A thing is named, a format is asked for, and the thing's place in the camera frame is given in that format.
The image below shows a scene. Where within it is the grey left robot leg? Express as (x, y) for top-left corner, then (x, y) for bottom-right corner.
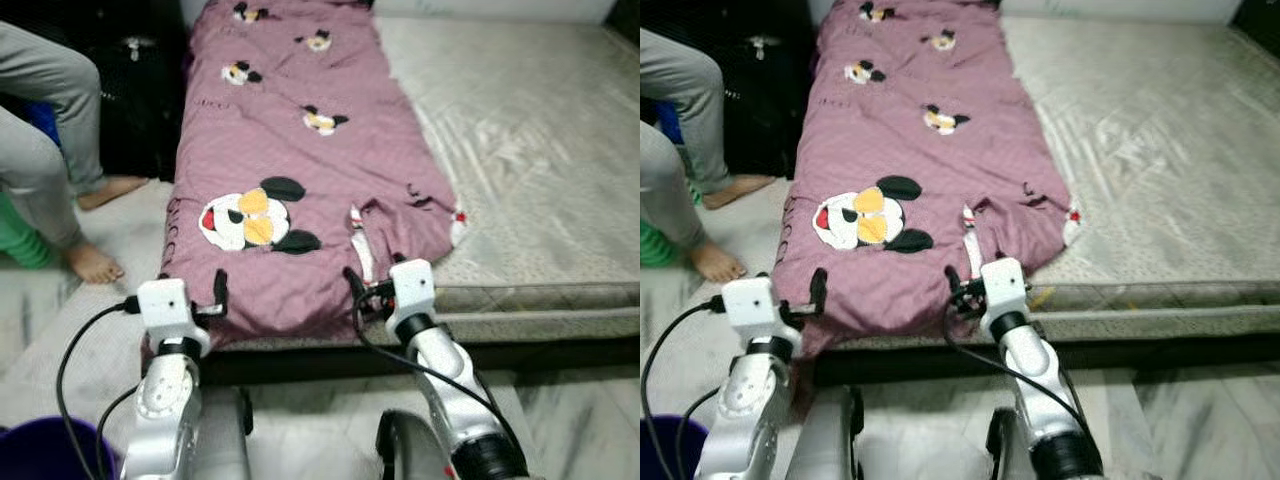
(190, 385), (255, 480)
(785, 385), (866, 480)

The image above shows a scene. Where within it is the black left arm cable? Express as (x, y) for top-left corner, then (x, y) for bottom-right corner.
(56, 296), (141, 480)
(640, 295), (725, 480)

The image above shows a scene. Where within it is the green plastic object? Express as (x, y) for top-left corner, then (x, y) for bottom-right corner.
(640, 180), (679, 269)
(0, 192), (59, 271)

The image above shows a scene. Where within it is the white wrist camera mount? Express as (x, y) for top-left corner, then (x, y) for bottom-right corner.
(386, 258), (438, 335)
(980, 256), (1031, 331)
(136, 278), (209, 357)
(720, 277), (793, 357)

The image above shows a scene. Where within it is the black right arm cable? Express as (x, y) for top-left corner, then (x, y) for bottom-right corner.
(942, 300), (1101, 451)
(351, 300), (526, 471)

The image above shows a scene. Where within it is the white quilted mattress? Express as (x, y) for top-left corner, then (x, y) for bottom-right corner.
(998, 14), (1280, 343)
(372, 14), (641, 347)

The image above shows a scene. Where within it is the black cabinet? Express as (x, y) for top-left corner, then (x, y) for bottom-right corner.
(20, 0), (196, 186)
(660, 0), (821, 183)

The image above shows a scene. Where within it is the black bed frame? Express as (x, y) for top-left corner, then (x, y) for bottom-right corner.
(810, 332), (1280, 389)
(195, 336), (641, 389)

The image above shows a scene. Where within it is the purple cartoon mouse blanket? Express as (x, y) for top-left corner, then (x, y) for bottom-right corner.
(768, 0), (1087, 416)
(140, 0), (473, 363)

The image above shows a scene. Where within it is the grey right robot leg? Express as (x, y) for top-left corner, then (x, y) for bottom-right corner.
(985, 406), (1041, 480)
(375, 408), (456, 480)

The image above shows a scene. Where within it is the person bare foot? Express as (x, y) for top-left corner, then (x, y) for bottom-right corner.
(64, 243), (127, 286)
(690, 241), (749, 284)

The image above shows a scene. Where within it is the grey robot leg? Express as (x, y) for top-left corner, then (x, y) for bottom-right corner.
(375, 408), (456, 480)
(190, 385), (255, 480)
(985, 406), (1041, 480)
(785, 385), (866, 480)

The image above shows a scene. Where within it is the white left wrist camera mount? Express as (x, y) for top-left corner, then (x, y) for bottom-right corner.
(136, 278), (209, 357)
(720, 277), (793, 357)

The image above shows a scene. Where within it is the purple trash bin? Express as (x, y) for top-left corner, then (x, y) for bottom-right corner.
(640, 414), (709, 480)
(0, 415), (121, 480)

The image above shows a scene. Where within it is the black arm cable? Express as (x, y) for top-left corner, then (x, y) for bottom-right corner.
(56, 296), (141, 480)
(640, 295), (725, 480)
(351, 300), (526, 471)
(942, 300), (1101, 451)

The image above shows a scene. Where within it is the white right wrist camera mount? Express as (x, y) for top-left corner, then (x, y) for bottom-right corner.
(980, 256), (1031, 331)
(386, 258), (438, 335)

